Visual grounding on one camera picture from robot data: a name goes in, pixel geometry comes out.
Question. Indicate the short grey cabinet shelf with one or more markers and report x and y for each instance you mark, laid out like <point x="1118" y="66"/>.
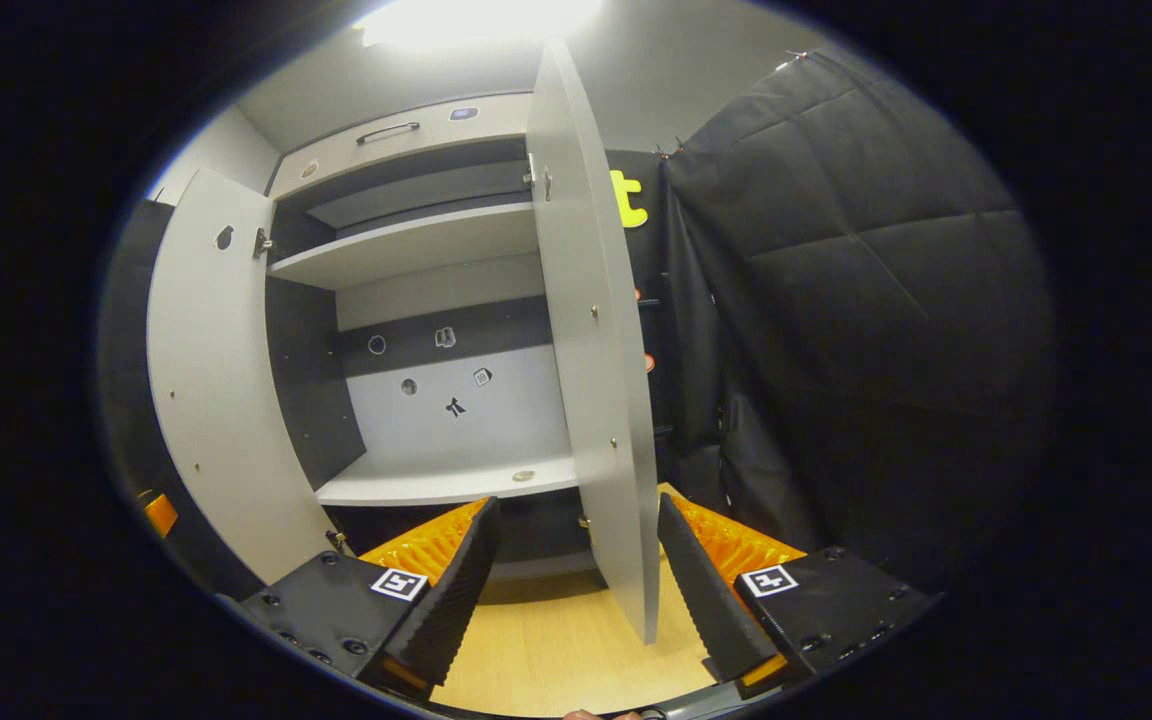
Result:
<point x="436" y="482"/>

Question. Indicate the grey cabinet door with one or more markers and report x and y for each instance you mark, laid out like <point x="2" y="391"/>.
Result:
<point x="216" y="400"/>
<point x="596" y="380"/>

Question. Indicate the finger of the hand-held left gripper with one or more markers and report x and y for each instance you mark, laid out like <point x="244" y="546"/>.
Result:
<point x="161" y="514"/>

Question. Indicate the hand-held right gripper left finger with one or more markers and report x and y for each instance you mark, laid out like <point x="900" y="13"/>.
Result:
<point x="456" y="590"/>

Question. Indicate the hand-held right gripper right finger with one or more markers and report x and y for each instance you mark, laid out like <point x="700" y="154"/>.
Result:
<point x="701" y="600"/>

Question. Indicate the long grey cabinet shelf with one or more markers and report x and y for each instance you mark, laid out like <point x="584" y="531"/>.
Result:
<point x="406" y="250"/>

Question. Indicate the metal door hinge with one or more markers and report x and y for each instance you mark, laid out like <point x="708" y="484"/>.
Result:
<point x="262" y="243"/>
<point x="538" y="182"/>

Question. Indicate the grey cabinet drawer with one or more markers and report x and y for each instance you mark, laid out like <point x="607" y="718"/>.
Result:
<point x="436" y="140"/>

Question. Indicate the black backdrop cloth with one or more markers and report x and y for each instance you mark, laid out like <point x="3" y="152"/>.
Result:
<point x="866" y="330"/>

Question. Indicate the grey double-door shoe cabinet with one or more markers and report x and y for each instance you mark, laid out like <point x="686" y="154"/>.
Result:
<point x="456" y="430"/>

